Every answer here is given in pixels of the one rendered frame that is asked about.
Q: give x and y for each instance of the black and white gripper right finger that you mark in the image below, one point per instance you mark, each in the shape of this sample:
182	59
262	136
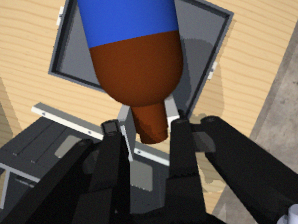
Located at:
265	186

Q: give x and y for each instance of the dark grey square tray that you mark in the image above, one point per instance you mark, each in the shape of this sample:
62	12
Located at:
202	26

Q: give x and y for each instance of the brown bottle with blue label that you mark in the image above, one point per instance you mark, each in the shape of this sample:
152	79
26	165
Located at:
136	51

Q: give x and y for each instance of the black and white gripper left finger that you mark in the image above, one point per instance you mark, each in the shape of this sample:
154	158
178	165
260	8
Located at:
55	197

